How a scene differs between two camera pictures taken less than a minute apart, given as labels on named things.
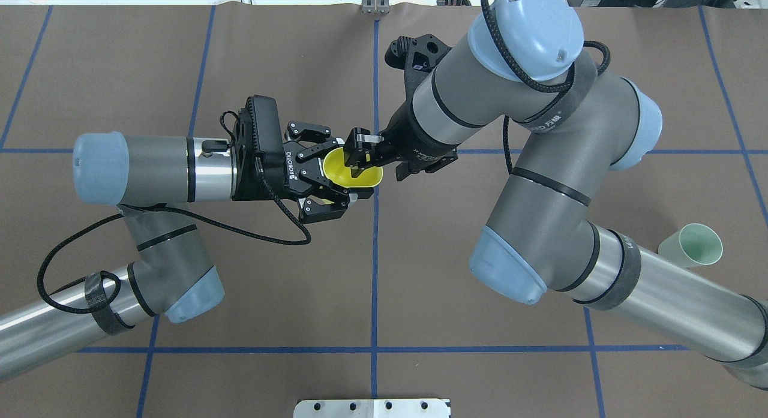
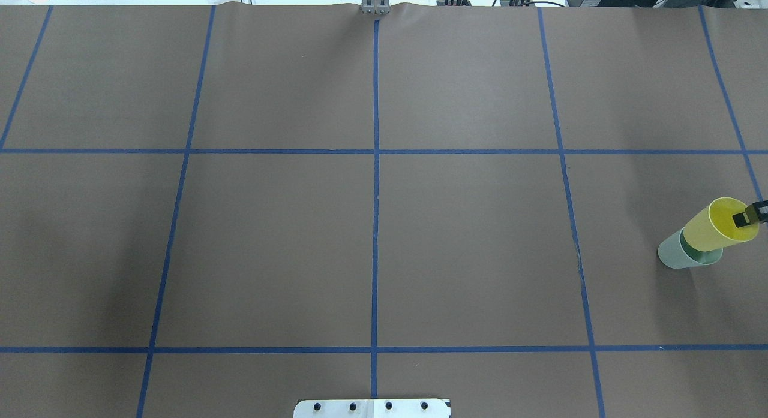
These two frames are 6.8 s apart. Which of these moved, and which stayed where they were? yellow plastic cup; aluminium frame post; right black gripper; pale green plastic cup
Moved: right black gripper; yellow plastic cup
Stayed: aluminium frame post; pale green plastic cup
